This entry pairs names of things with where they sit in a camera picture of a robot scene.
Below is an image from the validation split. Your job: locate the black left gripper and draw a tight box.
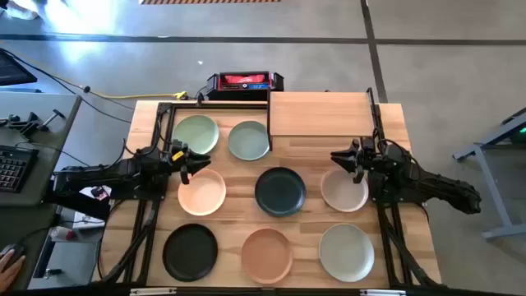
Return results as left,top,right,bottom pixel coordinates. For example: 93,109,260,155
167,140,212,185

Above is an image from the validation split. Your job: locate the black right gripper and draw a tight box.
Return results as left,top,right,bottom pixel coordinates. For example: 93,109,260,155
330,137,377,184

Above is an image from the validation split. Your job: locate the pale green plate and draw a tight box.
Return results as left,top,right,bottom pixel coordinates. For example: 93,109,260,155
171,113,220,155

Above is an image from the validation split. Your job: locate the peach plate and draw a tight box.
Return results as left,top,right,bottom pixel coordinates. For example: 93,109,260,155
177,168,228,217

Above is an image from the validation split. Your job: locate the grey-green plate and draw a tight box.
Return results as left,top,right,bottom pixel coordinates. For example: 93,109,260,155
228,120,271,162

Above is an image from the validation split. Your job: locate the dark teal plate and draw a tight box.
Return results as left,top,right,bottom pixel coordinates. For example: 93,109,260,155
254,166,307,218

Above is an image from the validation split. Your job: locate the black plate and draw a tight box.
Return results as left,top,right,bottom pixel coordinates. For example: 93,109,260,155
162,223,219,283

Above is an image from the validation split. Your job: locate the light grey speckled plate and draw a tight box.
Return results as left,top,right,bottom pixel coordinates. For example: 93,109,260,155
318,223,376,284

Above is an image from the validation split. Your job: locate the terracotta plate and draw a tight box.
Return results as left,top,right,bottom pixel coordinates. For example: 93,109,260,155
240,227,295,285

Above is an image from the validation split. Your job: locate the red black power station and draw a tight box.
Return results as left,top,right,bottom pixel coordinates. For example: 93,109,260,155
205,70,285,102

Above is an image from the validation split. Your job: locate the white flat box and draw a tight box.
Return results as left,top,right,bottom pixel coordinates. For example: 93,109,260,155
72,210,106,229

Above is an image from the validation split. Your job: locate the grey side desk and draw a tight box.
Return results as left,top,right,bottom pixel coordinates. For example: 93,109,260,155
0,90,83,296

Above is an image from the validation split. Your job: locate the white red bottle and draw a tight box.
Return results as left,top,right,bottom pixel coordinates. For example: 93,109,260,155
48,225,77,242

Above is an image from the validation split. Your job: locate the black desk clamp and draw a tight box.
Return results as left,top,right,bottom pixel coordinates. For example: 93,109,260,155
0,109,67,139

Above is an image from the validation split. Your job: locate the black keyboard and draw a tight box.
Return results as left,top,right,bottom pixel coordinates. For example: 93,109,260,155
0,146,40,193

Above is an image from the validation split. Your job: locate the black computer mouse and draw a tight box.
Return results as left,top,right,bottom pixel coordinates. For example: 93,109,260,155
0,243,26,268

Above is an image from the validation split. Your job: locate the dark desk monitor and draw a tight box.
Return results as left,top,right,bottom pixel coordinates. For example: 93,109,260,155
0,48,38,87

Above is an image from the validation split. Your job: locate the person's hand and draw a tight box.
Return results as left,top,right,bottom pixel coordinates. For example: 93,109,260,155
0,251,26,292

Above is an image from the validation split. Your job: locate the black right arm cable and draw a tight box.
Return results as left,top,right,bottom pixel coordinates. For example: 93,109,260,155
371,126,416,173

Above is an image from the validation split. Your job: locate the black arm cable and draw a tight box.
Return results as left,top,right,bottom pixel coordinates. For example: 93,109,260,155
117,102,176,165
371,126,416,173

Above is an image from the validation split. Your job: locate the black aluminium rig frame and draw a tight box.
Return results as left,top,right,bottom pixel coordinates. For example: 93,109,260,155
93,86,443,291

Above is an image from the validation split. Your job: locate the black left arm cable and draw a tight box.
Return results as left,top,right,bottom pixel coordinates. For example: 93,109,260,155
117,102,176,165

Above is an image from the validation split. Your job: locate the yellow cable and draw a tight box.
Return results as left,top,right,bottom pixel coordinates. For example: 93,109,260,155
88,90,189,101

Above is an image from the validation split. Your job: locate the black floor cable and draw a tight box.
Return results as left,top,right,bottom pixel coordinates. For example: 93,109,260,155
0,48,133,123

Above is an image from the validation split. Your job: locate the silver metal bracket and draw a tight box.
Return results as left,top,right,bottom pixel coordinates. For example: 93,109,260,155
129,287,178,296
359,289,407,296

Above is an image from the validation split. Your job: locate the grey metal table frame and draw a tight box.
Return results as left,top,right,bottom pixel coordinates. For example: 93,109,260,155
451,107,526,242

